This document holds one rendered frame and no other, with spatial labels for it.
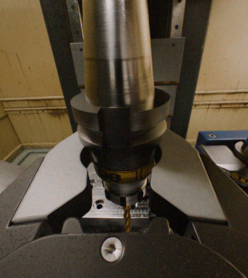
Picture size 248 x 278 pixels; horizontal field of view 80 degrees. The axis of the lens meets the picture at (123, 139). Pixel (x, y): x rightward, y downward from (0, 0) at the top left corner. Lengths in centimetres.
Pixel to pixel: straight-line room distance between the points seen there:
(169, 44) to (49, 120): 107
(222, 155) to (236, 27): 107
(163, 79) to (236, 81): 73
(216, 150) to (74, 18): 69
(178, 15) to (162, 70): 20
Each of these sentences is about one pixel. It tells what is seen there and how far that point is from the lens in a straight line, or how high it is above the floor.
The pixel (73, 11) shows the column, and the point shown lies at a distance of 78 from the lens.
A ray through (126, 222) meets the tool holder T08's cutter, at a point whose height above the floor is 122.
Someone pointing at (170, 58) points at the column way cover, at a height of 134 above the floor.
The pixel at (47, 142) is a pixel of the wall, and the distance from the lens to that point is 154.
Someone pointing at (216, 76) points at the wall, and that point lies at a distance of 130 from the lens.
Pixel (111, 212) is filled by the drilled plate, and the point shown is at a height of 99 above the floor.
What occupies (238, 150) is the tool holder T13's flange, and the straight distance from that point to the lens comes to 32.
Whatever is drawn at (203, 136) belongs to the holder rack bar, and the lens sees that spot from 34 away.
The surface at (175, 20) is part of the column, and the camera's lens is 77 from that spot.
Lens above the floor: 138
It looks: 31 degrees down
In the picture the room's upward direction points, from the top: 3 degrees counter-clockwise
